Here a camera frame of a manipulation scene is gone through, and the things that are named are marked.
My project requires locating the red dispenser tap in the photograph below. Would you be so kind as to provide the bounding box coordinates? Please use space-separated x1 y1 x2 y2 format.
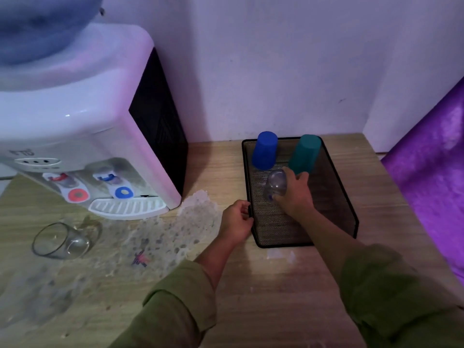
43 173 90 204

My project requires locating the person's right forearm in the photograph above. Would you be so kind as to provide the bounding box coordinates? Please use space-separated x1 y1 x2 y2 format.
288 206 464 348

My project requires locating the person's right hand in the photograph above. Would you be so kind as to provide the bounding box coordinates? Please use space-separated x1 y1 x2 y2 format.
272 167 315 218

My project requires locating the person's left forearm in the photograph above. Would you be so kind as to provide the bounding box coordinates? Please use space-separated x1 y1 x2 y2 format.
109 232 244 348

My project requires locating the teal plastic cup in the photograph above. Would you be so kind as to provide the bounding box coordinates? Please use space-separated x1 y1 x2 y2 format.
288 134 322 175

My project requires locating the white water dispenser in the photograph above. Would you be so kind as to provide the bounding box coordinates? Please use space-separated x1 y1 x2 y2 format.
0 22 188 221

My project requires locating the blue plastic cup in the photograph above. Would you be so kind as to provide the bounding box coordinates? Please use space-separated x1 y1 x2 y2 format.
252 131 278 171

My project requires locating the white drip tray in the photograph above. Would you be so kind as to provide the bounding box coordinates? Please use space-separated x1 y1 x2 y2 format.
88 196 169 221

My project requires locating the blue water jug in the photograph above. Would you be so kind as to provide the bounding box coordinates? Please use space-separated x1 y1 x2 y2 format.
0 0 104 66

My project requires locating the person's left hand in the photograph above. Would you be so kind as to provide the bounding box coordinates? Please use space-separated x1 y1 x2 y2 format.
218 200 254 246

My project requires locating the black mesh basket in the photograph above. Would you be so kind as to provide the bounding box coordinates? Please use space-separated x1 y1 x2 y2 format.
242 136 359 248

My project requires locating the purple fabric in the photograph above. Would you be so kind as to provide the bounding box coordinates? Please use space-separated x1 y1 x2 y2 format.
381 77 464 285

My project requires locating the blue dispenser tap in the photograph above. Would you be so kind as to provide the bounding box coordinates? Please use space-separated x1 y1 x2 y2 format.
92 171 135 200

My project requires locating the clear drinking glass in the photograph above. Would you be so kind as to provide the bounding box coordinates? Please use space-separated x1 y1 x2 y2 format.
263 169 288 202

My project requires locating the clear glass mug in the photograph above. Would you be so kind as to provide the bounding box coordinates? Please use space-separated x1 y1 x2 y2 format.
32 215 102 260

